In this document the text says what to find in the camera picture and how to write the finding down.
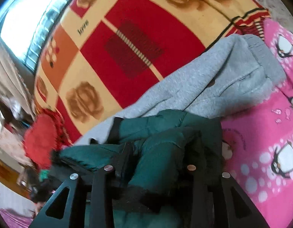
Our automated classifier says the green quilted puffer jacket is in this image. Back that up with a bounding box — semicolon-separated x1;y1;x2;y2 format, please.
49;110;222;227

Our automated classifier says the green cloth item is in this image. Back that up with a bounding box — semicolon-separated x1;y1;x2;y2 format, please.
39;169;50;182

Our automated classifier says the pink penguin quilt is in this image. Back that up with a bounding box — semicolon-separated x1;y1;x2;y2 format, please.
222;19;293;227

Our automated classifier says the red heart ruffled pillow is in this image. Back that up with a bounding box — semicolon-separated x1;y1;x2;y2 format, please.
23;109;72;170

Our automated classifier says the grey sweatshirt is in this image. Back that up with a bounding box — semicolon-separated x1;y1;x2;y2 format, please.
74;33;287;147

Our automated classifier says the beige curtain left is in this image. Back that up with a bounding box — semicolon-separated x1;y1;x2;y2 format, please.
0;39;34;116

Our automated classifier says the red orange rose blanket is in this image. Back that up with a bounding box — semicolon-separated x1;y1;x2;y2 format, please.
34;0;270;143

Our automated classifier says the floral bed sheet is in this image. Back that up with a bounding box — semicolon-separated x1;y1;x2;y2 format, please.
256;0;293;33

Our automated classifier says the window with railing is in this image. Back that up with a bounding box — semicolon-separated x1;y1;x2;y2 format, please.
0;0;72;73

